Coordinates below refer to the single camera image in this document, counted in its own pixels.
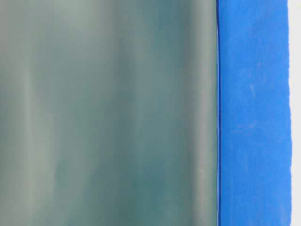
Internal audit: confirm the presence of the blue table cloth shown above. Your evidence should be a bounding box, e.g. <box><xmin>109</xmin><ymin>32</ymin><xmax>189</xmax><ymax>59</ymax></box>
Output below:
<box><xmin>218</xmin><ymin>0</ymin><xmax>292</xmax><ymax>226</ymax></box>

